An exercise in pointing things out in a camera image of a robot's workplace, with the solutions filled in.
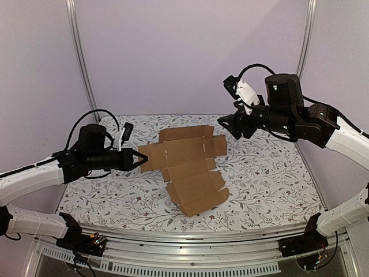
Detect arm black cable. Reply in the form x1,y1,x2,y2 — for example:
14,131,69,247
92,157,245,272
65,108,119,179
238,63,369,136

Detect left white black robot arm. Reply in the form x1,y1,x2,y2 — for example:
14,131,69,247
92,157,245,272
1,123,148,250

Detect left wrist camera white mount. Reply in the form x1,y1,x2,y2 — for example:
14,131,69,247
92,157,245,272
112,122,134,152

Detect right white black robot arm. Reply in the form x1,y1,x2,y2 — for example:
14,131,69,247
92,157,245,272
218,74,368,169

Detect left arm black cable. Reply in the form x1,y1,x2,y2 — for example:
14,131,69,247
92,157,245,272
65,108,119,179

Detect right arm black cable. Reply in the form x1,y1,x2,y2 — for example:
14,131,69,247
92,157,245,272
238,63,369,136

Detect left aluminium corner post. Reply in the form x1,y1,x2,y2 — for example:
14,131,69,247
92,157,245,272
66,0,97,110

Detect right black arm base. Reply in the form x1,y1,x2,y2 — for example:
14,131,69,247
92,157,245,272
278,212,328,257

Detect brown cardboard box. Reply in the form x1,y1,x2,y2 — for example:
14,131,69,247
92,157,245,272
138,125,229,217

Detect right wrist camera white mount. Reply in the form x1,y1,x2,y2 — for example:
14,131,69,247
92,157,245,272
223,76,261,115

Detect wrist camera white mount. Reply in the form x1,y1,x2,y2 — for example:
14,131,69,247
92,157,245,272
223,76,261,115
112,122,134,152

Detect aluminium front rail frame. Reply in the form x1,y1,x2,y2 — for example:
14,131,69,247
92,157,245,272
24,224,360,276

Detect right aluminium corner post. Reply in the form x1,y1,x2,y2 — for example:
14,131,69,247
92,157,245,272
296,0,318,79

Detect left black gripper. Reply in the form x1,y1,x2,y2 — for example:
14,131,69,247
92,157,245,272
87,148,148,171

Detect aluminium corner post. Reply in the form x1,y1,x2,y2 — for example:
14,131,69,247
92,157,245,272
296,0,318,79
66,0,97,110

